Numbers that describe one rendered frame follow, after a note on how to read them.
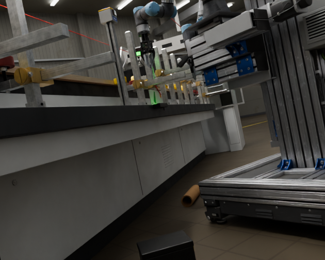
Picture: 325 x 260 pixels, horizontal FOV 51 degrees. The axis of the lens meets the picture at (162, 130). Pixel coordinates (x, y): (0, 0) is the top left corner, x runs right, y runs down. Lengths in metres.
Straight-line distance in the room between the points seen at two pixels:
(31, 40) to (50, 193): 0.76
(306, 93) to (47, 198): 1.23
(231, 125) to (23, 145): 3.89
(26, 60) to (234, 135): 3.87
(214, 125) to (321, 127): 3.32
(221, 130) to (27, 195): 3.82
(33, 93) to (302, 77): 1.17
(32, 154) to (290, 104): 1.19
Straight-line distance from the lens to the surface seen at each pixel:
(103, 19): 1.88
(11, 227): 1.32
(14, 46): 0.94
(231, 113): 4.74
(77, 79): 1.78
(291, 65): 1.73
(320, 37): 1.61
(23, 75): 1.15
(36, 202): 1.42
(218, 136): 4.91
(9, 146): 1.05
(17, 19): 1.22
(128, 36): 2.11
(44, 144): 1.17
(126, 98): 1.80
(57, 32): 0.87
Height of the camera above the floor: 0.57
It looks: 1 degrees down
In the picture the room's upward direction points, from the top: 11 degrees counter-clockwise
